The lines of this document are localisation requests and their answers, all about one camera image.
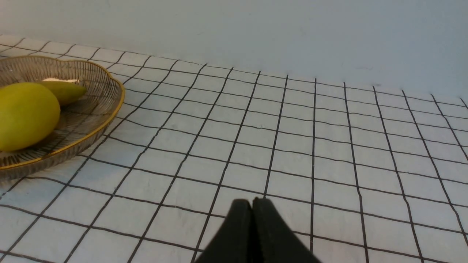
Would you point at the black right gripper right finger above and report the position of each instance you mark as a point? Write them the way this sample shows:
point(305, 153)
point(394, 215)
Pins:
point(277, 242)

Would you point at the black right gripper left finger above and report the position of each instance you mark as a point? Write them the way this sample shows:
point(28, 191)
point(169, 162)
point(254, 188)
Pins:
point(231, 242)

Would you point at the white grid tablecloth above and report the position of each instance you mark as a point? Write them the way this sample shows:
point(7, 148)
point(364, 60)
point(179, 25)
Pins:
point(360, 174)

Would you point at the gold-rimmed glass plate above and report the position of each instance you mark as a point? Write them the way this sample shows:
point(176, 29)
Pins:
point(81, 123)

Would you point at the yellow banana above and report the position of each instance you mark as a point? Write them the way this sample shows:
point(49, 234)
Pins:
point(66, 92)

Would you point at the yellow lemon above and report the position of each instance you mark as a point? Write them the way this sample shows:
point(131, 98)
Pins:
point(29, 113)

